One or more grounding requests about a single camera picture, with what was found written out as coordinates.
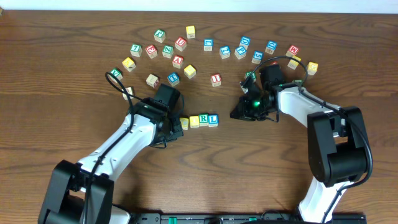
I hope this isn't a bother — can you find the blue 1 block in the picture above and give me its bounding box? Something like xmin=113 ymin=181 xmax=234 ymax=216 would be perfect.
xmin=203 ymin=39 xmax=213 ymax=52

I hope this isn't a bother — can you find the yellow K block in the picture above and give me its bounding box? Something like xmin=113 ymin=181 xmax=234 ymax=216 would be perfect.
xmin=122 ymin=57 xmax=136 ymax=72

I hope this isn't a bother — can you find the blue D block right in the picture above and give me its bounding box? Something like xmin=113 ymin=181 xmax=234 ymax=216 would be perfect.
xmin=265 ymin=40 xmax=277 ymax=55

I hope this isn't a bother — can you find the red M block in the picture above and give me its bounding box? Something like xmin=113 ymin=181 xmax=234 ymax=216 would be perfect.
xmin=285 ymin=45 xmax=300 ymax=57

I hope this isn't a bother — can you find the red U block left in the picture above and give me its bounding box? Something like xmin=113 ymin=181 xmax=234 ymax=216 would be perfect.
xmin=175 ymin=37 xmax=187 ymax=52

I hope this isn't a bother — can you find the yellow Y block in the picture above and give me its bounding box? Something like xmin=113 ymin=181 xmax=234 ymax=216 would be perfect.
xmin=287 ymin=55 xmax=301 ymax=70

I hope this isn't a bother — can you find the blue 2 block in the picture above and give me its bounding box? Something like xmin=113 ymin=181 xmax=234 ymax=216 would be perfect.
xmin=220 ymin=45 xmax=231 ymax=59

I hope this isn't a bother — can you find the yellow block top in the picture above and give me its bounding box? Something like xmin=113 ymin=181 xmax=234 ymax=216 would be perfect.
xmin=186 ymin=26 xmax=196 ymax=39

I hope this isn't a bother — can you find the blue d block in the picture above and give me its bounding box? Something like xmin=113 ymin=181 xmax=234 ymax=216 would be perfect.
xmin=239 ymin=36 xmax=251 ymax=50
xmin=265 ymin=40 xmax=277 ymax=55

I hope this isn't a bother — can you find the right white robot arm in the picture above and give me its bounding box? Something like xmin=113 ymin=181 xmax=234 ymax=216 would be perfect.
xmin=230 ymin=63 xmax=373 ymax=223

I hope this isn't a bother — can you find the plain wood red-side block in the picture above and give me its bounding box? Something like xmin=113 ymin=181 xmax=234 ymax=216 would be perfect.
xmin=146 ymin=74 xmax=159 ymax=88

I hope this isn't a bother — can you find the yellow S block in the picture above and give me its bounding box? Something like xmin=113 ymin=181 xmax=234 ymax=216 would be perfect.
xmin=184 ymin=65 xmax=197 ymax=79

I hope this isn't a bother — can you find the green J block top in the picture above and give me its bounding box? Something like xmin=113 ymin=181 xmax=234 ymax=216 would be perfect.
xmin=154 ymin=29 xmax=166 ymax=43

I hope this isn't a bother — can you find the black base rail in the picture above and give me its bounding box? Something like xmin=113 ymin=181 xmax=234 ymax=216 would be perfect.
xmin=126 ymin=212 xmax=367 ymax=224

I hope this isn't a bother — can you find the red E block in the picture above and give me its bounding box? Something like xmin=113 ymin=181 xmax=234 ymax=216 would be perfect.
xmin=145 ymin=45 xmax=158 ymax=58

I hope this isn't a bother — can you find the blue 5 block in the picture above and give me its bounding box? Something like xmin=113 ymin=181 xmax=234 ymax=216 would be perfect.
xmin=251 ymin=50 xmax=264 ymax=64

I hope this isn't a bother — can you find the yellow O block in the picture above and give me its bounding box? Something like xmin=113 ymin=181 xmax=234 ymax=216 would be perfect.
xmin=189 ymin=115 xmax=200 ymax=128

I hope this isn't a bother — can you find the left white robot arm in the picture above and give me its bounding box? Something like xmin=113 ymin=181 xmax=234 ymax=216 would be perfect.
xmin=38 ymin=84 xmax=183 ymax=223

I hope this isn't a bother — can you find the blue L block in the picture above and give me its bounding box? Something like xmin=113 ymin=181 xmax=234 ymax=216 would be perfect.
xmin=208 ymin=114 xmax=219 ymax=127

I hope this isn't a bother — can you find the wood picture block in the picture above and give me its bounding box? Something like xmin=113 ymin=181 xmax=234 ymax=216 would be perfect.
xmin=123 ymin=87 xmax=134 ymax=100

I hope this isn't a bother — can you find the blue D block left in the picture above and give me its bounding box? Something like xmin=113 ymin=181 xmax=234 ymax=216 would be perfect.
xmin=239 ymin=36 xmax=251 ymax=50

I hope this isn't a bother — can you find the green R block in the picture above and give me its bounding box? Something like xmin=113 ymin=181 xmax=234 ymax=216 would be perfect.
xmin=198 ymin=114 xmax=209 ymax=126

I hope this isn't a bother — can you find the red I block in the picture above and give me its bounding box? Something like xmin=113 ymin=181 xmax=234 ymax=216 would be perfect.
xmin=210 ymin=73 xmax=222 ymax=87

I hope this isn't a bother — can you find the green V block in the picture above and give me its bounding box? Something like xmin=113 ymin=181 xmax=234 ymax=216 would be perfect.
xmin=110 ymin=68 xmax=123 ymax=83

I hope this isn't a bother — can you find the yellow C block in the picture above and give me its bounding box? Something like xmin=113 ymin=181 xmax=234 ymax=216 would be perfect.
xmin=180 ymin=118 xmax=189 ymax=130

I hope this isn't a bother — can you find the blue T block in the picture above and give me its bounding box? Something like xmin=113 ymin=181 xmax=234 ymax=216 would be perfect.
xmin=167 ymin=72 xmax=180 ymax=86

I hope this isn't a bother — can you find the red A block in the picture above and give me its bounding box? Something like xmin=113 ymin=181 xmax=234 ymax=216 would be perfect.
xmin=172 ymin=55 xmax=183 ymax=69

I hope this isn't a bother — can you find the blue P block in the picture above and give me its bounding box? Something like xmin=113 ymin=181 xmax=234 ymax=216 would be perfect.
xmin=234 ymin=46 xmax=247 ymax=60

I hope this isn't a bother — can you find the green B block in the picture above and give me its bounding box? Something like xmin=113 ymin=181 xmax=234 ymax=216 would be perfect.
xmin=244 ymin=71 xmax=257 ymax=82

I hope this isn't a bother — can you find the yellow G block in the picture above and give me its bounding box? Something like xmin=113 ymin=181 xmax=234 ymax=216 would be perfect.
xmin=307 ymin=62 xmax=318 ymax=75

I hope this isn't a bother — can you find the green Z block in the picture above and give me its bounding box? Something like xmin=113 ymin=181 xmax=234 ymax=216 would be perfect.
xmin=162 ymin=45 xmax=174 ymax=58

